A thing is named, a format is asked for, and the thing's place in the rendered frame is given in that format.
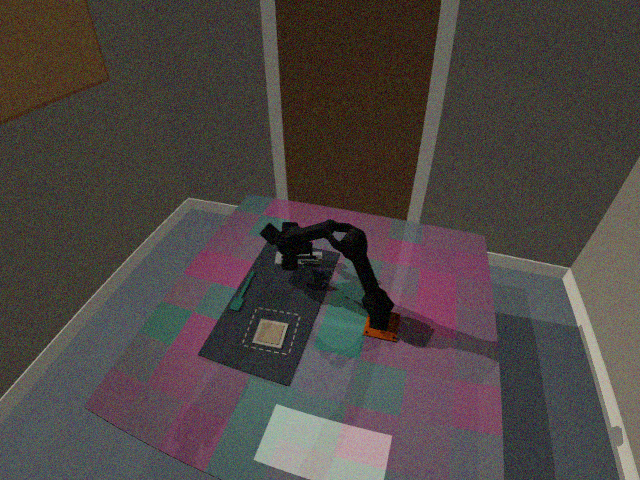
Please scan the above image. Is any teal small trowel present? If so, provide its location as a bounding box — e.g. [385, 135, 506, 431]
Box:
[229, 270, 255, 312]

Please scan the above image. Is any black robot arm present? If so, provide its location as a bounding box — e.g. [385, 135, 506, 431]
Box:
[260, 219, 395, 331]

